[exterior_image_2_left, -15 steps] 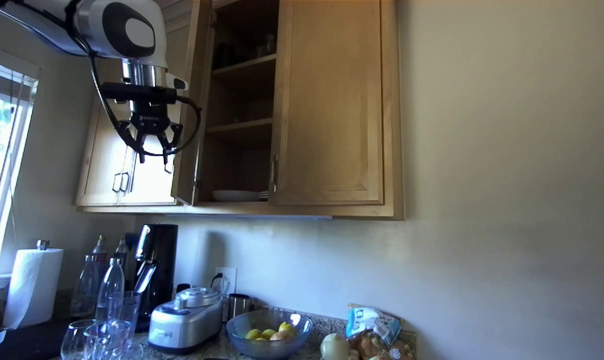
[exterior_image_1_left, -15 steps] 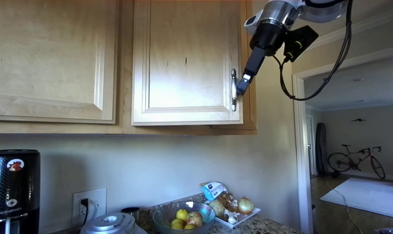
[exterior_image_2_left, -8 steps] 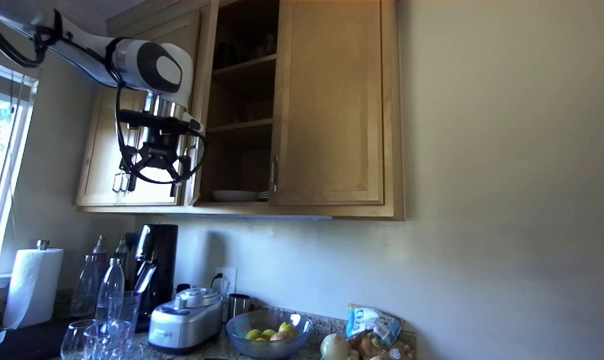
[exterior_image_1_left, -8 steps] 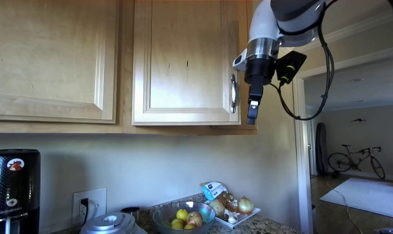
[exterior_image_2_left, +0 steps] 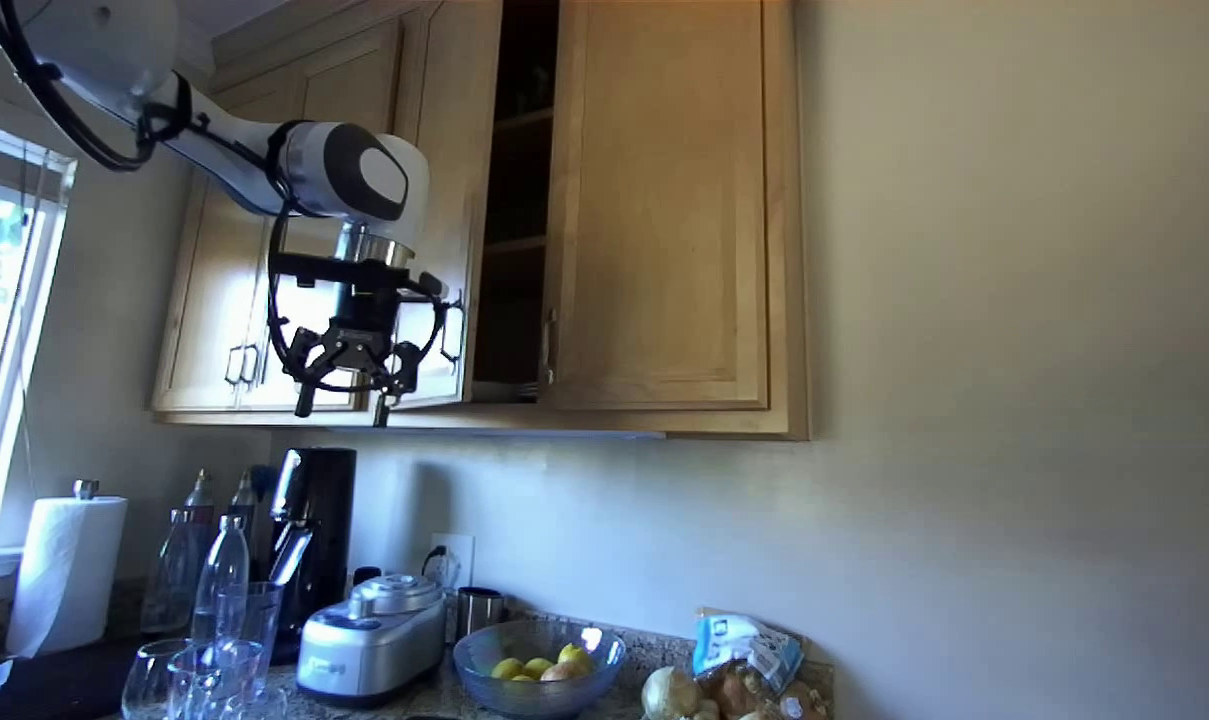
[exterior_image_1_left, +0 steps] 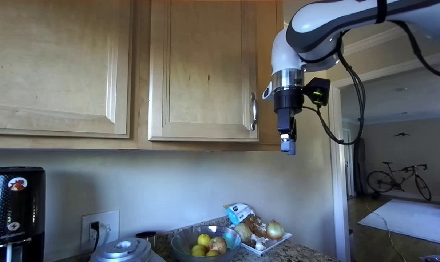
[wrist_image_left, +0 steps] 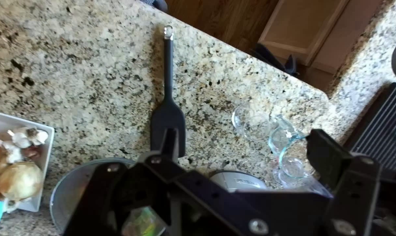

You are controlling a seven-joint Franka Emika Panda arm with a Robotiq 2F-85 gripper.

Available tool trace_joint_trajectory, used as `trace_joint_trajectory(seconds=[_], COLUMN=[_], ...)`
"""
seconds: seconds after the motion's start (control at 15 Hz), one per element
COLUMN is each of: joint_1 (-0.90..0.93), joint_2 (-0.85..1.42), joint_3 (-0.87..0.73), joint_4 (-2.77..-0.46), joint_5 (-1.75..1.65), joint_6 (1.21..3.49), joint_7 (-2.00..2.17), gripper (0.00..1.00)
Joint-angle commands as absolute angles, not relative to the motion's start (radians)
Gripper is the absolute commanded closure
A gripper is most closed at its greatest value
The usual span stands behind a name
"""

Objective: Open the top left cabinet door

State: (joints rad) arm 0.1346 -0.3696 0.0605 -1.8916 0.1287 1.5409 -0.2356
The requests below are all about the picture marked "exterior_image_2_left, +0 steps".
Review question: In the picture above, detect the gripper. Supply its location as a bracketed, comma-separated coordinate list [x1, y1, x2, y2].
[285, 283, 425, 429]

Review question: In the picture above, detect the narrow wooden cabinet door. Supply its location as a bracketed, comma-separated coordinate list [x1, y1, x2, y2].
[153, 168, 265, 412]

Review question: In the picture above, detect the wide wooden cabinet door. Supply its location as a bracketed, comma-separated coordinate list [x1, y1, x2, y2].
[542, 0, 771, 412]

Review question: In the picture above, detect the black soda maker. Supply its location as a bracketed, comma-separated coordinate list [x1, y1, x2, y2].
[266, 446, 358, 663]

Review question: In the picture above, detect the dark bottle with silver cap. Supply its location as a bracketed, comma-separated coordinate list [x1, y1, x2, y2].
[183, 467, 217, 531]
[228, 469, 259, 561]

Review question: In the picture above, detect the clear plastic bottle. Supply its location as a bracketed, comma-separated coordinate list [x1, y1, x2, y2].
[142, 507, 197, 637]
[191, 514, 251, 643]

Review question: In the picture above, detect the tall clear drinking glass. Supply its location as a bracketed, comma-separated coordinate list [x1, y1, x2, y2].
[213, 581, 284, 693]

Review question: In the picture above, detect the steel cup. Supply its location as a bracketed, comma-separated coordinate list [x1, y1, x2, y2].
[455, 586, 506, 642]

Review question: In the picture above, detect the silver kitchen appliance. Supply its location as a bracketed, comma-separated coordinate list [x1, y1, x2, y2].
[295, 572, 448, 708]

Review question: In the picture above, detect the clear wine glass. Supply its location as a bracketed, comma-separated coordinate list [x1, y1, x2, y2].
[168, 639, 267, 720]
[121, 639, 193, 720]

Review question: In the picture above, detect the paper towel roll on holder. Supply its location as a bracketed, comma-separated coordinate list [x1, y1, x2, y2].
[5, 479, 129, 659]

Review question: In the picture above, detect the glass fruit bowl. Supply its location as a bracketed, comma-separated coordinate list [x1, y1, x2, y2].
[452, 617, 628, 720]

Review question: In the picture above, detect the loose onion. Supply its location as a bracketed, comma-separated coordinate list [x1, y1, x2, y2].
[641, 665, 704, 720]

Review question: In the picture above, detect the bag of onions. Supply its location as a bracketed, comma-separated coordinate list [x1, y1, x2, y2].
[690, 607, 834, 720]

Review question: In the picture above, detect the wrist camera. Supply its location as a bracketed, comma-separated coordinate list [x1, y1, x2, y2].
[268, 251, 452, 303]

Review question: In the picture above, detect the white wall socket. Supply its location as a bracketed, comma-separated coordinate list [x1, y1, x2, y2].
[428, 531, 476, 593]

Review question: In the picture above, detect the wooden wall cabinet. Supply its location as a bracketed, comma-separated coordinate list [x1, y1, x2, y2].
[150, 0, 811, 442]

